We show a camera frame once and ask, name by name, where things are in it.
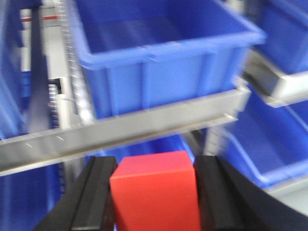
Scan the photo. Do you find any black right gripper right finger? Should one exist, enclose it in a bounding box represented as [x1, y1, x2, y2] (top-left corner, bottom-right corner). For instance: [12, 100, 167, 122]
[193, 155, 308, 231]

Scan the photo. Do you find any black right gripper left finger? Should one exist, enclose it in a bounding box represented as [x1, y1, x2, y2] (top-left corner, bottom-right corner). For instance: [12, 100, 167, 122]
[34, 156, 117, 231]

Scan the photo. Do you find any red cube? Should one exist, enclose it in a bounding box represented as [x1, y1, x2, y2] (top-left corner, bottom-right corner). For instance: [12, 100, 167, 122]
[110, 151, 201, 231]

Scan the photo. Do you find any blue lower right bin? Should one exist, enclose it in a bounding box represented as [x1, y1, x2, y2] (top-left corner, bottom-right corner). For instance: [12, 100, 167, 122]
[224, 85, 308, 188]

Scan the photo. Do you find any blue neighbour bin left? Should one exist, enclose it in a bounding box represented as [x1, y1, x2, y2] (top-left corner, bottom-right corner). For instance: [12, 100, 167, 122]
[0, 0, 42, 140]

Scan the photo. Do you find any blue target bin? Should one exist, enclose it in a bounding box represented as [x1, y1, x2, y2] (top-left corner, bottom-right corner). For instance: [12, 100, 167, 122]
[65, 0, 266, 118]

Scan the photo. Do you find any blue upper right bin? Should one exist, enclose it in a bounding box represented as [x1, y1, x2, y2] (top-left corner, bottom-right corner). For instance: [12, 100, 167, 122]
[257, 0, 308, 74]

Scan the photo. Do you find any steel shelf front rail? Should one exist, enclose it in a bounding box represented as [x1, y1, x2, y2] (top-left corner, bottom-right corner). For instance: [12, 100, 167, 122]
[0, 86, 251, 176]

